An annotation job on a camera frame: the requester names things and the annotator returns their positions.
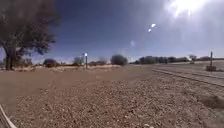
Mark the round dark bush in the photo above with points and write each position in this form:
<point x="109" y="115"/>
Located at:
<point x="118" y="60"/>

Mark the pole with lamp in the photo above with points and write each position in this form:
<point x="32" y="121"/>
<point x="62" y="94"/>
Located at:
<point x="86" y="61"/>

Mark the small pale bush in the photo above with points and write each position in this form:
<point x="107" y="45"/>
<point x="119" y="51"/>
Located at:
<point x="78" y="60"/>

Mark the brown gravel track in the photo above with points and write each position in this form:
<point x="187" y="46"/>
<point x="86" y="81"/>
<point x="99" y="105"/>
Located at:
<point x="100" y="100"/>

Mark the row of distant trees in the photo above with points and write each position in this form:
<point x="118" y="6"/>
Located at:
<point x="156" y="60"/>

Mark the dry pale grass strip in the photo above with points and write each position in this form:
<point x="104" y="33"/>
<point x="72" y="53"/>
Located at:
<point x="66" y="67"/>

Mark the low dark bush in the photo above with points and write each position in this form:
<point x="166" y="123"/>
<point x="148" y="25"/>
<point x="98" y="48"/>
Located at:
<point x="50" y="62"/>

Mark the railway track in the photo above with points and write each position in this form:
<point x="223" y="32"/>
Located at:
<point x="190" y="77"/>

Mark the large dark tree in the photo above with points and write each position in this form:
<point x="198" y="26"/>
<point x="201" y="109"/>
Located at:
<point x="13" y="36"/>

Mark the short post on base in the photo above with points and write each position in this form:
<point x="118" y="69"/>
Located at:
<point x="211" y="63"/>

